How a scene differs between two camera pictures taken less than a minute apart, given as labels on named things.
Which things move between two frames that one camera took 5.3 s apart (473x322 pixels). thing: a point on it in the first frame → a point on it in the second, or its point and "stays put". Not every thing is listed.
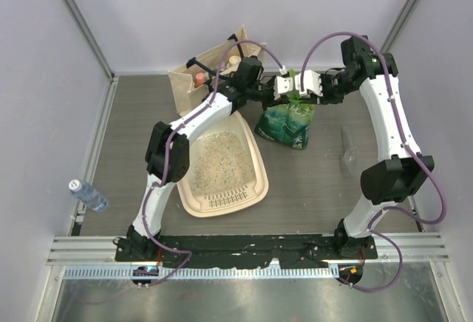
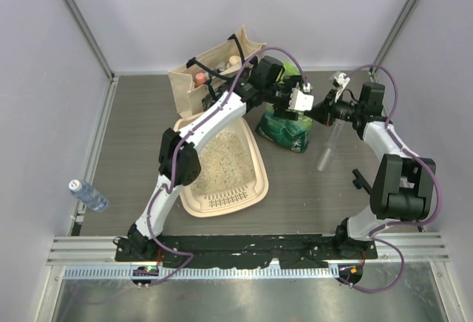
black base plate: [241, 251] stays put
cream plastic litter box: [227, 172] stays put
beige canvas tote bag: [193, 85] stays put
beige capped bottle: [234, 59] stays put
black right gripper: [318, 100] → [325, 111]
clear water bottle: [90, 196] stays put
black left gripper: [281, 101] → [283, 111]
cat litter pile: [219, 162] stays put
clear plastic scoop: [349, 154] → [329, 150]
